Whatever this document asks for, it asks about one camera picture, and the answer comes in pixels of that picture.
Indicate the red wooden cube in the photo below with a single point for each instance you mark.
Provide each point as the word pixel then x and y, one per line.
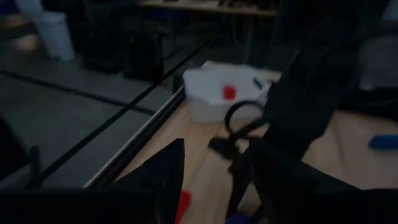
pixel 229 92

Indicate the white plastic bin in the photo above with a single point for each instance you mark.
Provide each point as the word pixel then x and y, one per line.
pixel 202 93

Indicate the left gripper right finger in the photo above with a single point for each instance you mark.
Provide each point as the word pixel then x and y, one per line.
pixel 280 177

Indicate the wooden background table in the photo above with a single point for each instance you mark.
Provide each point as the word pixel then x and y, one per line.
pixel 202 6

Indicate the blue long wooden block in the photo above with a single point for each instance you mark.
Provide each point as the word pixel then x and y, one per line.
pixel 384 142

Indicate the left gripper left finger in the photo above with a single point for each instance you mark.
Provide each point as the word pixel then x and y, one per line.
pixel 168 174

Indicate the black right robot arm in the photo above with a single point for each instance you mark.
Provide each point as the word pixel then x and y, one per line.
pixel 335 40

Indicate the red long wooden block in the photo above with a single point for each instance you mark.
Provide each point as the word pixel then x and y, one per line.
pixel 183 205

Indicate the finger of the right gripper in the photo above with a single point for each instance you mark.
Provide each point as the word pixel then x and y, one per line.
pixel 222 147
pixel 240 183

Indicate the black equipment cabinet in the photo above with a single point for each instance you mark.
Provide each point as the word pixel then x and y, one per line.
pixel 140 56

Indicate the white cylindrical bin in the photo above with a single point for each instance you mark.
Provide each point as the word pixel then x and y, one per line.
pixel 54 37

